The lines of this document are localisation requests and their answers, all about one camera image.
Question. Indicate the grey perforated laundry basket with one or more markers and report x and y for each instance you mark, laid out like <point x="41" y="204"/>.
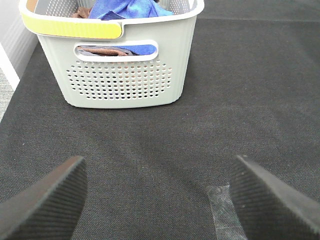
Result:
<point x="112" y="82"/>

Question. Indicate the blue microfibre towel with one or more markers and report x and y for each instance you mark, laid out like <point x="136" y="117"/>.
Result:
<point x="129" y="9"/>

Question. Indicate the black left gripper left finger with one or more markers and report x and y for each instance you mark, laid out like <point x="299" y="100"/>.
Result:
<point x="49" y="209"/>

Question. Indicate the black fabric table mat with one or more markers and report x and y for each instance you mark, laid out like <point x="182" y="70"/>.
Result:
<point x="252" y="88"/>

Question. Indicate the clear tape piece centre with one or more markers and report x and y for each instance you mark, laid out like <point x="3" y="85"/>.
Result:
<point x="226" y="222"/>

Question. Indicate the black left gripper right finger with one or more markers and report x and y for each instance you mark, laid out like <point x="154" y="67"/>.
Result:
<point x="268" y="208"/>

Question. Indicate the brown towel in basket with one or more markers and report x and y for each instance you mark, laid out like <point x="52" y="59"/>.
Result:
<point x="82" y="13"/>

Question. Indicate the grey towel in basket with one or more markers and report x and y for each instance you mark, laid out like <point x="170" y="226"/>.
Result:
<point x="131" y="51"/>

